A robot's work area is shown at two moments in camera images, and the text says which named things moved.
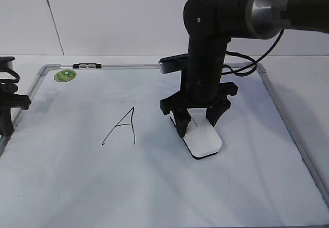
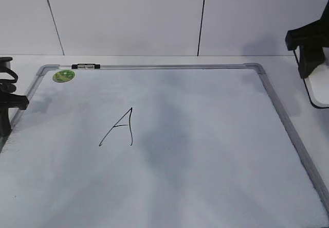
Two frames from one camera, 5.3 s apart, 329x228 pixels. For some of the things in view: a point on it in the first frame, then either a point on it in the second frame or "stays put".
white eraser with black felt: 201,136 to 317,83
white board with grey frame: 94,150 stays put
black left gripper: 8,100 stays put
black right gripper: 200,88 to 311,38
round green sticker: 65,75 stays put
